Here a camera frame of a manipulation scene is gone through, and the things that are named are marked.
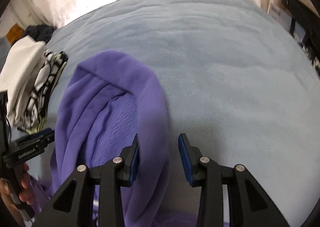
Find purple hoodie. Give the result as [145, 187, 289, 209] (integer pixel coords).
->
[30, 49, 201, 227]

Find person's left hand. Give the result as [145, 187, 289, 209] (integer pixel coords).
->
[1, 162, 35, 226]

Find white folded garment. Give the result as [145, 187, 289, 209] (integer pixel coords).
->
[1, 36, 46, 126]

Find black and white patterned garment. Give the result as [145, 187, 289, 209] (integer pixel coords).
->
[17, 49, 68, 135]

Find light blue bed blanket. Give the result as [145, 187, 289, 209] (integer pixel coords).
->
[47, 0, 319, 226]

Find black white patterned cloth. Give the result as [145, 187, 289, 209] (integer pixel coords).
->
[302, 43, 320, 77]

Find white labelled box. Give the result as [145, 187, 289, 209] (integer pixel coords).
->
[268, 3, 292, 31]

